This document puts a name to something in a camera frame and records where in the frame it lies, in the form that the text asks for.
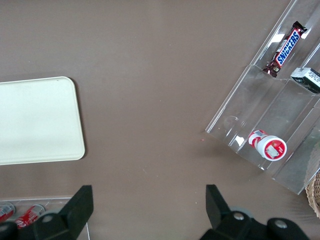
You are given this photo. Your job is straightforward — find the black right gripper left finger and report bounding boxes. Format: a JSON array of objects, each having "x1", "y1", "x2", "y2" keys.
[{"x1": 0, "y1": 184, "x2": 95, "y2": 240}]

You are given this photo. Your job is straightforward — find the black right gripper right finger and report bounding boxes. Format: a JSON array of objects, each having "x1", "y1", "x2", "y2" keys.
[{"x1": 198, "y1": 184, "x2": 311, "y2": 240}]

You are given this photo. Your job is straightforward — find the beige wicker basket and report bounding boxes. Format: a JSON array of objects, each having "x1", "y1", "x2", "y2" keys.
[{"x1": 303, "y1": 172, "x2": 320, "y2": 218}]

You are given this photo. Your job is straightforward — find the cream plastic tray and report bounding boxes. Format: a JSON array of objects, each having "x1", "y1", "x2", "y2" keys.
[{"x1": 0, "y1": 76, "x2": 86, "y2": 166}]

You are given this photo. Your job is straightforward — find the clear acrylic drinks box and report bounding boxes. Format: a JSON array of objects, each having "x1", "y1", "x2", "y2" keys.
[{"x1": 0, "y1": 196, "x2": 91, "y2": 240}]

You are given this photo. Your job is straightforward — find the red cola can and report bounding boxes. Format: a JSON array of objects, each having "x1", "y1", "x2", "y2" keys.
[
  {"x1": 15, "y1": 204, "x2": 46, "y2": 230},
  {"x1": 0, "y1": 202, "x2": 16, "y2": 223}
]

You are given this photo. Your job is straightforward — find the red white yogurt cup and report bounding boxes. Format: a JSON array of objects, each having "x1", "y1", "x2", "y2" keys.
[{"x1": 247, "y1": 129, "x2": 288, "y2": 162}]

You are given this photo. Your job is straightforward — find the clear acrylic display stand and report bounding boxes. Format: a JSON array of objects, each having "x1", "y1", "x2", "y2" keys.
[{"x1": 204, "y1": 0, "x2": 320, "y2": 196}]

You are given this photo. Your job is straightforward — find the dark green small carton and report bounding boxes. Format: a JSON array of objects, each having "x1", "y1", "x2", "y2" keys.
[{"x1": 290, "y1": 66, "x2": 320, "y2": 95}]

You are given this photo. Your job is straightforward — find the Snickers chocolate bar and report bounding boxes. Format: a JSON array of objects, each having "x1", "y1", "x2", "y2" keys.
[{"x1": 262, "y1": 21, "x2": 308, "y2": 78}]

